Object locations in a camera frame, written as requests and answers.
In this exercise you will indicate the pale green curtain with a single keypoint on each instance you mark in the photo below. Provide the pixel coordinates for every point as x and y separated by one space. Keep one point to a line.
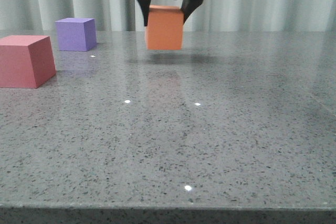
212 15

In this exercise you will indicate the red foam cube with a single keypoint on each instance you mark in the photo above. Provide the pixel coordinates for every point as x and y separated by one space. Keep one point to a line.
26 61

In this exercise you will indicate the orange foam cube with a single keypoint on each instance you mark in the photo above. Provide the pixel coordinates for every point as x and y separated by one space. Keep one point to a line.
165 28

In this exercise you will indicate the purple foam cube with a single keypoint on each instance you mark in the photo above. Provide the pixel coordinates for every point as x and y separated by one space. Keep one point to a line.
76 34

